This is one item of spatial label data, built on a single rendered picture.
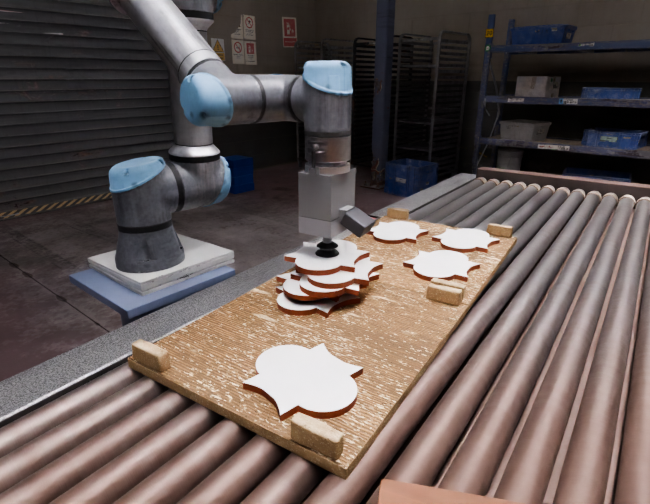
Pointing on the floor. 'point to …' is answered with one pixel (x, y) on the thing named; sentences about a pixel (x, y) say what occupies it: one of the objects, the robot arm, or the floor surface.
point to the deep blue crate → (409, 176)
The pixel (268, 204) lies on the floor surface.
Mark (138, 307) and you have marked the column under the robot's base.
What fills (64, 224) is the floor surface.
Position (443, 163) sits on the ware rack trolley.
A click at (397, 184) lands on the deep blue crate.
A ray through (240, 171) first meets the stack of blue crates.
